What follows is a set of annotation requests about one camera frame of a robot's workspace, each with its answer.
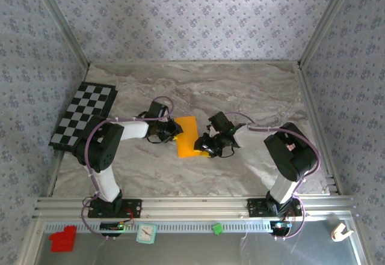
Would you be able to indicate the orange paper sheet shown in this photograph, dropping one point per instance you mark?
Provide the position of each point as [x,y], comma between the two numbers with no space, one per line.
[186,148]

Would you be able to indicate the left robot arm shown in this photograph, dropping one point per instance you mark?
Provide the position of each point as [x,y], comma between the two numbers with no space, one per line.
[132,129]

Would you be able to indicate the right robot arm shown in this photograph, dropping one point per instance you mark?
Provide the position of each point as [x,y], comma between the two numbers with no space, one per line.
[288,157]

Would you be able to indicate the teal square clock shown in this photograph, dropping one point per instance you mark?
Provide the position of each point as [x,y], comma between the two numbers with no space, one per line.
[146,233]

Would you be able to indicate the green toy block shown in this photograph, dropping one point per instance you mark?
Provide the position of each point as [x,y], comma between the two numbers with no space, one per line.
[217,229]

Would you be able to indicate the black grey checkerboard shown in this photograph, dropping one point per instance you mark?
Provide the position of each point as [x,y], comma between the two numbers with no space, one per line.
[87,102]

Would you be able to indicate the grey metal panel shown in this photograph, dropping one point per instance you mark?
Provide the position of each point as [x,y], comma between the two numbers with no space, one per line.
[192,251]

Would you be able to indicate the right small circuit board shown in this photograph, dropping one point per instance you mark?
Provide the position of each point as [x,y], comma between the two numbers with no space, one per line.
[281,226]

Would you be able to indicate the small circuit board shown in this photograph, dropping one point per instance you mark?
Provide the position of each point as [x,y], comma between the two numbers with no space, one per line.
[111,226]
[281,226]

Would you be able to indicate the left small circuit board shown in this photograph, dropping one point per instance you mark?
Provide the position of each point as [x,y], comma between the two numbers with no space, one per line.
[111,226]

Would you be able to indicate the white plastic hook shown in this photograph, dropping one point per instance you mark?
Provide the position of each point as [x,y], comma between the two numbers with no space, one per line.
[338,233]

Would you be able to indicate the red toy brick block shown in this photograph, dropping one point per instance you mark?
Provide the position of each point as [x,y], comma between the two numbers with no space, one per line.
[62,240]

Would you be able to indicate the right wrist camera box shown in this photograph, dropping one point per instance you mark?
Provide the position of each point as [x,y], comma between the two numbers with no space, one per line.
[212,130]

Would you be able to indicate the aluminium mounting rail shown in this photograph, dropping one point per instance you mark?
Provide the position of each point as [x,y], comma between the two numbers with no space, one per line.
[192,206]

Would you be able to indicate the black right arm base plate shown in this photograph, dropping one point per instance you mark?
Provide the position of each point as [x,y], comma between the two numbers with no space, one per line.
[255,208]

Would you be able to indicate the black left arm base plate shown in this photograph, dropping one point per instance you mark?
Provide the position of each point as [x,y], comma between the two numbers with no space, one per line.
[133,209]

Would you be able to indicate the aluminium side rail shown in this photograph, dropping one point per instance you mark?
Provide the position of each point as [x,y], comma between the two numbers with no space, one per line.
[310,102]
[55,173]

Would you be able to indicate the aluminium corner post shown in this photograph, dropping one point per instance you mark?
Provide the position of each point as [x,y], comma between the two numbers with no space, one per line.
[62,21]
[325,21]

